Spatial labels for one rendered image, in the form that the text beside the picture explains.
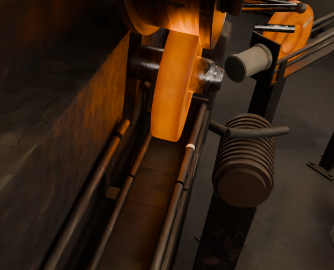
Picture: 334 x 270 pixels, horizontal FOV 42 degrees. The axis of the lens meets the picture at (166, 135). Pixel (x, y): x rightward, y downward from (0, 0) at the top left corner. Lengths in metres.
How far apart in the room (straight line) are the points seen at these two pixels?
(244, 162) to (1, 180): 0.66
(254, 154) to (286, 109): 1.30
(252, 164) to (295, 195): 0.82
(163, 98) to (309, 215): 1.24
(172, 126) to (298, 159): 1.43
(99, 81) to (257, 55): 0.57
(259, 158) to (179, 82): 0.48
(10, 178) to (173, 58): 0.24
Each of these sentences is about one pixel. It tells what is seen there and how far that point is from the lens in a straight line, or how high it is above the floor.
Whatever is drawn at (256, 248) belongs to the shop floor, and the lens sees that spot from 1.47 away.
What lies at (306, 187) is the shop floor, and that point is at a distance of 1.76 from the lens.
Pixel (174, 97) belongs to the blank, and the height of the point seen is 0.83.
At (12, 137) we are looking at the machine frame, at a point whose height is 0.87.
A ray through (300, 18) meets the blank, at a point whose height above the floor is 0.75.
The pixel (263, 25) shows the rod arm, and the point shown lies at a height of 0.87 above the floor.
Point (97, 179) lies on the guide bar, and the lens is 0.46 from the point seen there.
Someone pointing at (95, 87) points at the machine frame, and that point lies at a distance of 0.41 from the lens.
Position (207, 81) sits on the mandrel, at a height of 0.83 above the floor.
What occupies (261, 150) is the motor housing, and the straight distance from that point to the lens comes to 0.95.
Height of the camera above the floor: 1.07
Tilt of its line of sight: 36 degrees down
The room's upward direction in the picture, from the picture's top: 9 degrees clockwise
